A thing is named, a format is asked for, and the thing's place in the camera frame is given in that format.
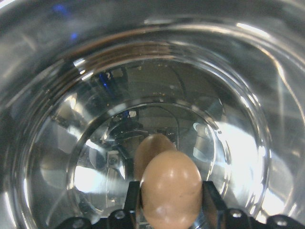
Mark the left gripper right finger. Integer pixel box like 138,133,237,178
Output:
202,181,226,226

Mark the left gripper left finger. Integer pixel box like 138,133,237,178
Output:
123,181,142,221

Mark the brown egg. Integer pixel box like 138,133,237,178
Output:
141,150,202,229

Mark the mint green electric pot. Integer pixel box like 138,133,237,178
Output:
0,0,305,229

